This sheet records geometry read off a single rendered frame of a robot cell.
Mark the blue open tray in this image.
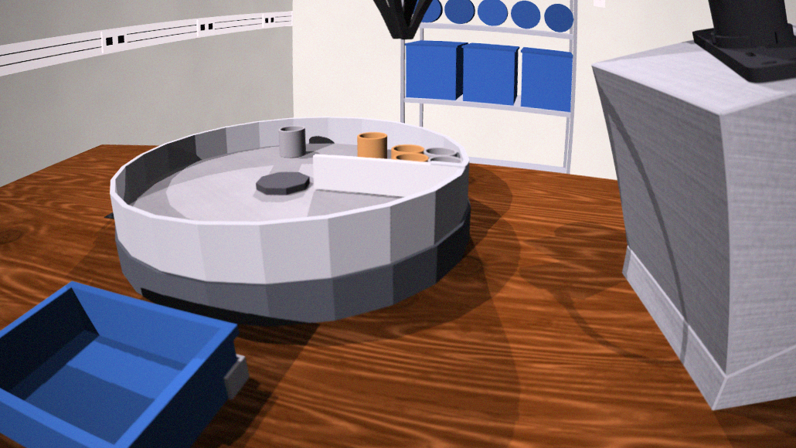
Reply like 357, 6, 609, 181
0, 281, 239, 448

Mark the white round turntable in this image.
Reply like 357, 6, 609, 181
104, 117, 471, 327

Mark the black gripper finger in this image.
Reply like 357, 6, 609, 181
387, 0, 433, 39
373, 0, 417, 39

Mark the grey metal bushing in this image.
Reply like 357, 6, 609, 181
279, 126, 306, 158
428, 156, 463, 163
424, 147, 458, 158

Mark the bronze bushing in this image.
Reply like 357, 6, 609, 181
391, 144, 424, 160
393, 153, 429, 162
357, 132, 387, 159

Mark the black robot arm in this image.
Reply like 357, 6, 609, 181
692, 0, 796, 83

